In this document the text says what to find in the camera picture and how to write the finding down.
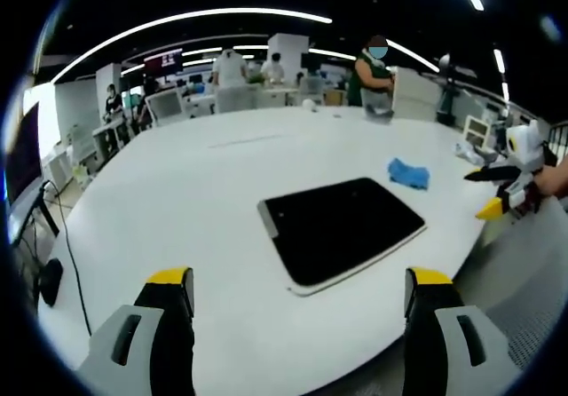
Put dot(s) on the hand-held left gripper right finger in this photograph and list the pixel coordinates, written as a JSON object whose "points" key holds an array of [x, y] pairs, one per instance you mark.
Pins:
{"points": [[444, 325]]}

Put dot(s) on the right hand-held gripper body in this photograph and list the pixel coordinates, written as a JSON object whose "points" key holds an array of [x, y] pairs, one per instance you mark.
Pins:
{"points": [[526, 165]]}

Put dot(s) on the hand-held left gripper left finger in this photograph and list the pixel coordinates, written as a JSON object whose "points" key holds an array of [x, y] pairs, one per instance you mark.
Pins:
{"points": [[155, 320]]}

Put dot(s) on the blue cleaning cloth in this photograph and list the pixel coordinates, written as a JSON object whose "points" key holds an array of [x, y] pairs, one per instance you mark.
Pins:
{"points": [[409, 173]]}

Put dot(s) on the person's right hand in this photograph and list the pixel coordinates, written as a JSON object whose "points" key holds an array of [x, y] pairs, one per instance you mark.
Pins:
{"points": [[552, 179]]}

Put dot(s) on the crumpled white plastic wrap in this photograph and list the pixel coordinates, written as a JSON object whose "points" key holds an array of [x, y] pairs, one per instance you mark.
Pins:
{"points": [[471, 152]]}

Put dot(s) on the small white shelf box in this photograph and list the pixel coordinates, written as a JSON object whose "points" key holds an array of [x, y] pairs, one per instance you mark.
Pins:
{"points": [[477, 130]]}

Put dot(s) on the black floor stand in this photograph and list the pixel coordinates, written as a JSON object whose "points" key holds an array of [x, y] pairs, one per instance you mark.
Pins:
{"points": [[447, 89]]}

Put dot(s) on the white cabinet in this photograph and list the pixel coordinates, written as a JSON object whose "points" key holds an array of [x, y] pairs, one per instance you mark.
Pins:
{"points": [[415, 94]]}

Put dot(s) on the black power adapter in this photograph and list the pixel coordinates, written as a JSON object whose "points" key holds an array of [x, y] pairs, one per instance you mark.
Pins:
{"points": [[50, 281]]}

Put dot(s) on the clear plastic bag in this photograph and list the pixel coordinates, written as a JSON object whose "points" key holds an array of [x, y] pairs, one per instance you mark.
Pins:
{"points": [[377, 105]]}

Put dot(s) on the dark computer monitor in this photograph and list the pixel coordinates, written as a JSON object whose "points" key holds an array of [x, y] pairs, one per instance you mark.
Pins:
{"points": [[21, 156]]}

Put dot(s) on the white office chair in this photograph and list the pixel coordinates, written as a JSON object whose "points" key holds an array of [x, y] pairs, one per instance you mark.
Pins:
{"points": [[165, 105]]}

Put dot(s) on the wall screen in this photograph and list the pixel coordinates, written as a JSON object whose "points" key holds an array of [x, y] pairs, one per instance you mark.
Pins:
{"points": [[163, 60]]}

